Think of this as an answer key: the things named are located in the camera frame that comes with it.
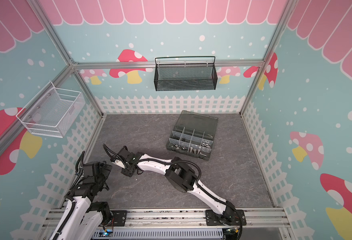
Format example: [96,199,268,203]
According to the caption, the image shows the white slotted cable duct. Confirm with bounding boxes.
[91,228,224,240]

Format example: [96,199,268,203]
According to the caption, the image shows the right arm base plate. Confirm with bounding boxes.
[205,210,247,226]

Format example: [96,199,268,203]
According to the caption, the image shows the black mesh wall basket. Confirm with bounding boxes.
[154,56,218,91]

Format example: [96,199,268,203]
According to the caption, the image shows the white mesh wall basket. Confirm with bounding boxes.
[16,82,86,138]

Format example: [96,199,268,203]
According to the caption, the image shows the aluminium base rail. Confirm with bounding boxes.
[40,207,291,230]

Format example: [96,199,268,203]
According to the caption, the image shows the silver bolts cluster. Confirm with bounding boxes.
[167,144,206,158]

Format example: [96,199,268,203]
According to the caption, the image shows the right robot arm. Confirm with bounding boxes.
[103,144,247,227]

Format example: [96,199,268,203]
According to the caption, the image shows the grey compartment organizer box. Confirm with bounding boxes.
[166,110,219,161]

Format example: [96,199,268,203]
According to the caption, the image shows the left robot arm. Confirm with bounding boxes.
[50,162,114,240]

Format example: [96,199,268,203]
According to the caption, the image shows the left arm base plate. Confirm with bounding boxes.
[103,210,127,228]

